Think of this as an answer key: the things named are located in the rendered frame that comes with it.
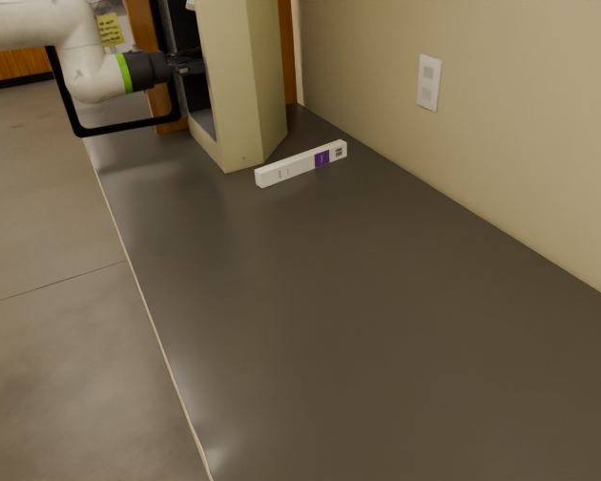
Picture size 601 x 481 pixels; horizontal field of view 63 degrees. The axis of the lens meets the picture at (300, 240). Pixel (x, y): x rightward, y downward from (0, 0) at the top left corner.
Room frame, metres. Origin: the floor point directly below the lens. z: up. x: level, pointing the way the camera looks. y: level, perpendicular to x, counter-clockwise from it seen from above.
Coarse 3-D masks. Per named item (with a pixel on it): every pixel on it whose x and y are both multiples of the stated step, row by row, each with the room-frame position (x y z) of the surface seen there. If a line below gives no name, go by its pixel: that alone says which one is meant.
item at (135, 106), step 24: (96, 0) 1.38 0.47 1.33; (120, 0) 1.40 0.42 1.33; (144, 0) 1.41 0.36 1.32; (120, 24) 1.39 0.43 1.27; (144, 24) 1.41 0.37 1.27; (120, 48) 1.39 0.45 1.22; (144, 48) 1.40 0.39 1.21; (72, 96) 1.34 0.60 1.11; (120, 96) 1.38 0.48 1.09; (144, 96) 1.40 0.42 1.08; (168, 96) 1.41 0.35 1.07; (96, 120) 1.35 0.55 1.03; (120, 120) 1.37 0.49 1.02
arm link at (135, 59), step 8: (136, 48) 1.22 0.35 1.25; (128, 56) 1.19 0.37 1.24; (136, 56) 1.20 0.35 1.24; (144, 56) 1.20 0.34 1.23; (128, 64) 1.18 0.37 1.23; (136, 64) 1.18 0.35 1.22; (144, 64) 1.19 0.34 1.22; (152, 64) 1.21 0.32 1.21; (136, 72) 1.17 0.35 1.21; (144, 72) 1.18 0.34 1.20; (152, 72) 1.19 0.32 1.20; (136, 80) 1.17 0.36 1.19; (144, 80) 1.18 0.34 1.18; (152, 80) 1.19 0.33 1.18; (136, 88) 1.18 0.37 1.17; (144, 88) 1.19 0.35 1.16; (152, 88) 1.21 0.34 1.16
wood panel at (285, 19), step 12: (288, 0) 1.65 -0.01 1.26; (288, 12) 1.65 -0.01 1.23; (288, 24) 1.65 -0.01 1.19; (288, 36) 1.65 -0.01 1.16; (288, 48) 1.65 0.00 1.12; (288, 60) 1.65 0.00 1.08; (288, 72) 1.64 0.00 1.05; (288, 84) 1.64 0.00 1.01; (288, 96) 1.64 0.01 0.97; (180, 120) 1.48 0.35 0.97; (156, 132) 1.45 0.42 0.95; (168, 132) 1.46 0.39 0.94
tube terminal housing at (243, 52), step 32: (224, 0) 1.18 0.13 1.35; (256, 0) 1.25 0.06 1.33; (224, 32) 1.17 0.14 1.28; (256, 32) 1.23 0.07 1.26; (224, 64) 1.17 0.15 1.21; (256, 64) 1.21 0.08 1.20; (224, 96) 1.16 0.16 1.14; (256, 96) 1.20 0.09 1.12; (192, 128) 1.40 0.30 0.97; (224, 128) 1.16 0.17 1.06; (256, 128) 1.19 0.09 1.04; (224, 160) 1.15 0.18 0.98; (256, 160) 1.19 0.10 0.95
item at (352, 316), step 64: (320, 128) 1.41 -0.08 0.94; (128, 192) 1.09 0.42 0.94; (192, 192) 1.06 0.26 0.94; (256, 192) 1.04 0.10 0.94; (320, 192) 1.02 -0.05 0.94; (384, 192) 1.00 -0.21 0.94; (128, 256) 0.81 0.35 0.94; (192, 256) 0.80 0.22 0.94; (256, 256) 0.78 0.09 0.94; (320, 256) 0.77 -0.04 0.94; (384, 256) 0.75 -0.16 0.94; (448, 256) 0.74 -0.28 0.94; (512, 256) 0.73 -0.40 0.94; (192, 320) 0.61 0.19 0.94; (256, 320) 0.60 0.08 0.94; (320, 320) 0.59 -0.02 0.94; (384, 320) 0.58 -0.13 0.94; (448, 320) 0.57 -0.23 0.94; (512, 320) 0.56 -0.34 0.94; (576, 320) 0.55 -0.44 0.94; (192, 384) 0.48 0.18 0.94; (256, 384) 0.47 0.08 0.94; (320, 384) 0.46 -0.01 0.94; (384, 384) 0.45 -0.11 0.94; (448, 384) 0.45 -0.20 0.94; (512, 384) 0.44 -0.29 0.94; (576, 384) 0.43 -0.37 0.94; (256, 448) 0.37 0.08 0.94; (320, 448) 0.36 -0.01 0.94; (384, 448) 0.35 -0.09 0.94; (448, 448) 0.35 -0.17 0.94; (512, 448) 0.34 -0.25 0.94; (576, 448) 0.34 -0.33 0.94
